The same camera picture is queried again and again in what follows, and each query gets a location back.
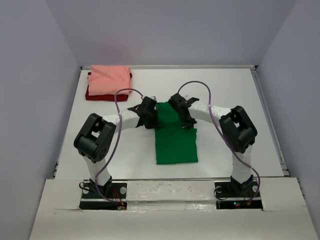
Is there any dark red folded t-shirt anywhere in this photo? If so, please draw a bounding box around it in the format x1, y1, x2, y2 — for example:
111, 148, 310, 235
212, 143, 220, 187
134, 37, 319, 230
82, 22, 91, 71
85, 86, 129, 102

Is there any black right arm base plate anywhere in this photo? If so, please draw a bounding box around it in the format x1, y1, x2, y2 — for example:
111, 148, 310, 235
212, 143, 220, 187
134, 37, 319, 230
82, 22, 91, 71
213, 181, 263, 210

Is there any green t-shirt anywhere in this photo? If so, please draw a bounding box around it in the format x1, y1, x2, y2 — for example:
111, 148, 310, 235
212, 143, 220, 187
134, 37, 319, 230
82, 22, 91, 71
154, 102, 198, 165

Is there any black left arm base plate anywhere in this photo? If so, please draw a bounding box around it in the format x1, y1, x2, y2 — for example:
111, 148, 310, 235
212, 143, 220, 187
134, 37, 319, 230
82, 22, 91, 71
79, 181, 128, 211

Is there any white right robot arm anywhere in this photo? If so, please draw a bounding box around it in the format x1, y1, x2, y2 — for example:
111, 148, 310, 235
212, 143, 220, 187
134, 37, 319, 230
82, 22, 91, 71
168, 93, 258, 197

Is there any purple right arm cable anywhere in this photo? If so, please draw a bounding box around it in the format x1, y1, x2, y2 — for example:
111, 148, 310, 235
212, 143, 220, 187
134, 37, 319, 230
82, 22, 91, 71
177, 80, 261, 208

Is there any pink folded t-shirt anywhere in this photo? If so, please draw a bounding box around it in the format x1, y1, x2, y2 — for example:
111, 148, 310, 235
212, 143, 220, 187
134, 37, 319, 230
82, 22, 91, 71
88, 65, 132, 96

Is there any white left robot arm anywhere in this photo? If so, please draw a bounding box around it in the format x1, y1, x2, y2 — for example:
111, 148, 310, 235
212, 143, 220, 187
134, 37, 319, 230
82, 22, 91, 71
73, 96, 160, 199

